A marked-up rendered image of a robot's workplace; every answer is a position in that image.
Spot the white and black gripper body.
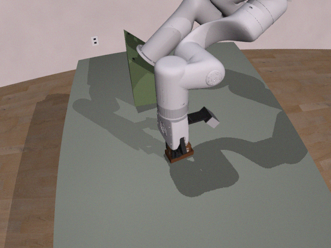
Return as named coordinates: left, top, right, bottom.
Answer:
left=157, top=111, right=189, bottom=150

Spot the brown wooden tray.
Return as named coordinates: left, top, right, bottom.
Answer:
left=165, top=148, right=194, bottom=163

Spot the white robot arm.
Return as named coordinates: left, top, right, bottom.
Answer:
left=136, top=0, right=288, bottom=118

